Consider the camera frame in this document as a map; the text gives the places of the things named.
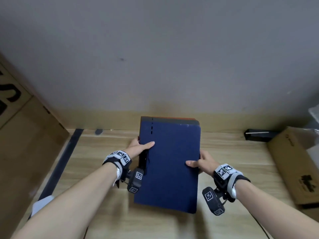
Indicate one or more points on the person's right hand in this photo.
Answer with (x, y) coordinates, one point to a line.
(206, 164)

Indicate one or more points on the person's left hand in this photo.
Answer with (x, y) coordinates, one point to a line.
(135, 148)

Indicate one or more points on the blue folder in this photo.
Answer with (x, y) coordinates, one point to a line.
(172, 176)

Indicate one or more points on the black folder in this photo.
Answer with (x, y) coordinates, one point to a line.
(169, 120)

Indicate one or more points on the orange folder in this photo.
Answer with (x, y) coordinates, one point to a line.
(179, 118)

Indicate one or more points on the person's left forearm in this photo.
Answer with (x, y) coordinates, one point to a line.
(69, 209)

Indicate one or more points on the person's right forearm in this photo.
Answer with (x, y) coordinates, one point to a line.
(274, 211)

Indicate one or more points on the grey round desk grommet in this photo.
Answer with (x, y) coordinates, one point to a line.
(99, 132)

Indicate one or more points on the black box with white stripe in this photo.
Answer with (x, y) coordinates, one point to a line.
(259, 135)

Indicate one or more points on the black desk edge strip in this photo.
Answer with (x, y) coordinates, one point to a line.
(64, 159)

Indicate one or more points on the small cardboard box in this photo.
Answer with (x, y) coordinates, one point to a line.
(291, 166)

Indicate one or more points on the large printed cardboard box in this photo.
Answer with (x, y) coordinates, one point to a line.
(25, 151)

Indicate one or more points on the white power bank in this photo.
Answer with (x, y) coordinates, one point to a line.
(41, 206)

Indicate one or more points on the white plastic storage box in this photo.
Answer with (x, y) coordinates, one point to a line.
(314, 116)

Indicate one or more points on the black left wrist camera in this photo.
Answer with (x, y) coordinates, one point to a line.
(135, 180)

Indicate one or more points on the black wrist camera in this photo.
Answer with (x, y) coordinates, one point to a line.
(213, 200)
(135, 180)

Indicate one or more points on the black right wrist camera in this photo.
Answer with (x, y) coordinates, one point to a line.
(213, 200)

